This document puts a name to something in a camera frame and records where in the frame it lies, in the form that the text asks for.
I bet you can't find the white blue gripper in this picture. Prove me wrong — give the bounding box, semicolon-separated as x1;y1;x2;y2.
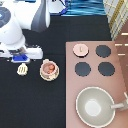
0;45;43;63

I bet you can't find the cream slotted spatula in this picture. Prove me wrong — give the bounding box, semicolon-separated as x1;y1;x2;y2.
17;63;28;76

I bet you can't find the small pink pot with food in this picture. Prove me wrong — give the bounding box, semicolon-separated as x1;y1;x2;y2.
40;59;59;80

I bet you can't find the pink pot lid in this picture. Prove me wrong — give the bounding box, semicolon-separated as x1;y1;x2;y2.
73;44;89;57

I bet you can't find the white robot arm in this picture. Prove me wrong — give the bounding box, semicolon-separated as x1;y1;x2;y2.
0;0;50;63

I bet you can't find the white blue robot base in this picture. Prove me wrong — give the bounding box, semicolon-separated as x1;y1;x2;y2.
49;0;68;15

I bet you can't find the cream round plate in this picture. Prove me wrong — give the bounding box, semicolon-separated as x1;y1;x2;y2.
38;61;61;82

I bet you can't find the black table mat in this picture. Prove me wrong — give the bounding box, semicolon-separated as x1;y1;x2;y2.
0;15;110;128

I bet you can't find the pink stove top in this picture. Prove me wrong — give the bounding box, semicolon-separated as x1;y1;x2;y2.
66;41;128;128

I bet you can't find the black round burner rear right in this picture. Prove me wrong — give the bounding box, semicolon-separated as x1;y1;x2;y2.
96;45;111;58

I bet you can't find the black round burner front right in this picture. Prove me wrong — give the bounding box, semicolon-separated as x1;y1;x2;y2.
98;62;115;76

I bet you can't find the large grey frying pan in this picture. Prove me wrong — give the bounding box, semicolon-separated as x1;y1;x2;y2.
76;87;128;128

